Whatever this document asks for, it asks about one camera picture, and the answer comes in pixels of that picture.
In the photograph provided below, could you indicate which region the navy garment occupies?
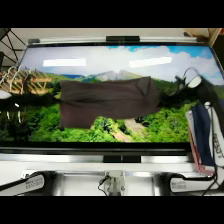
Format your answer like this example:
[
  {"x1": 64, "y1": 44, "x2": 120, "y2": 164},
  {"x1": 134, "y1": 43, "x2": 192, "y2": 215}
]
[{"x1": 190, "y1": 103, "x2": 217, "y2": 168}]

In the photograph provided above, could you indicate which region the brown garment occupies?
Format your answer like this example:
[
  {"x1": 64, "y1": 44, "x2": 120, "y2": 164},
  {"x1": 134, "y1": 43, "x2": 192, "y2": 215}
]
[{"x1": 58, "y1": 75, "x2": 163, "y2": 130}]

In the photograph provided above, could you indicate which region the pink garment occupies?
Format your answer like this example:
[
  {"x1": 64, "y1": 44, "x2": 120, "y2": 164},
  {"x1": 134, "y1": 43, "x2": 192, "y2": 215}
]
[{"x1": 187, "y1": 111, "x2": 215, "y2": 175}]

